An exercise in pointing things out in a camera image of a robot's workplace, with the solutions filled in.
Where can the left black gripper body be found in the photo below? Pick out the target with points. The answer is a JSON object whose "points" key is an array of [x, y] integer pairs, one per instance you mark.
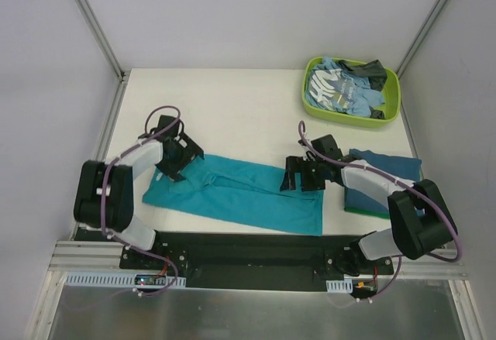
{"points": [[185, 158]]}

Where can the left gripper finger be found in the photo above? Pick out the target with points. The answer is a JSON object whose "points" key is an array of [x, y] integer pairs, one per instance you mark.
{"points": [[171, 170], [189, 148]]}

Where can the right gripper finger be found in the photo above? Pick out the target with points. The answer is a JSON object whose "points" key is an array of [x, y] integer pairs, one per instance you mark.
{"points": [[296, 164], [292, 181]]}

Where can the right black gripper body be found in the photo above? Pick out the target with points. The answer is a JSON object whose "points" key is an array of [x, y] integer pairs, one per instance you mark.
{"points": [[303, 175]]}

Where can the teal t-shirt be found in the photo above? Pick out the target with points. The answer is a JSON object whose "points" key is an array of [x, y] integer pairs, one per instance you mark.
{"points": [[238, 191]]}

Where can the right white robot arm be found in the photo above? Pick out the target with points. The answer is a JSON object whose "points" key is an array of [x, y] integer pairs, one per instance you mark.
{"points": [[419, 218]]}

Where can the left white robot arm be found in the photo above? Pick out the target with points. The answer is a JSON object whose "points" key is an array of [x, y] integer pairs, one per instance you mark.
{"points": [[105, 192]]}

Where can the folded green t-shirt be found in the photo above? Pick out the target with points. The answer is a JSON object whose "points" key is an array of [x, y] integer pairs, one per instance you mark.
{"points": [[375, 214]]}

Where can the light blue printed t-shirt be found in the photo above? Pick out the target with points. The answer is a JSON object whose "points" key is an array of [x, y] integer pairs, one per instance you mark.
{"points": [[327, 89]]}

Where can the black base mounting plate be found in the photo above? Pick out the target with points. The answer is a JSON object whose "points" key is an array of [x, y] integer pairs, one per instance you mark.
{"points": [[259, 262]]}

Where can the folded dark blue t-shirt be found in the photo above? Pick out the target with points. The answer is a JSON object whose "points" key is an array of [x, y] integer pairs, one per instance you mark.
{"points": [[404, 167]]}

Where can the lime green plastic basket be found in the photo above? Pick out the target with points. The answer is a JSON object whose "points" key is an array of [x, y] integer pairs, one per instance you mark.
{"points": [[391, 107]]}

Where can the dark grey garment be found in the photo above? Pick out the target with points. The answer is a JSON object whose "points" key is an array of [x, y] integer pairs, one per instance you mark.
{"points": [[371, 75]]}

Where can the right white cable duct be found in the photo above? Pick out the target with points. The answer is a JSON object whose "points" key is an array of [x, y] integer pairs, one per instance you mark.
{"points": [[344, 286]]}

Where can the white cable duct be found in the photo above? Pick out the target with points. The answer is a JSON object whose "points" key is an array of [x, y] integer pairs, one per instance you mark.
{"points": [[344, 286], [124, 280]]}

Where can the left white cable duct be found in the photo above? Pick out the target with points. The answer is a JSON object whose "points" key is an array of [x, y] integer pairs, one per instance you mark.
{"points": [[124, 280]]}

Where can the left aluminium frame post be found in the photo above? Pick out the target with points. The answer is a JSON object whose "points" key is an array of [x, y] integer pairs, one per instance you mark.
{"points": [[101, 39]]}

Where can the aluminium frame post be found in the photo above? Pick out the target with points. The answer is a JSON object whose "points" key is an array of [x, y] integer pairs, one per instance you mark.
{"points": [[101, 39], [420, 37]]}

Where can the right aluminium frame post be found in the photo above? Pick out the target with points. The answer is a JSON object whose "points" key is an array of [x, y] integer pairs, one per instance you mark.
{"points": [[420, 37]]}

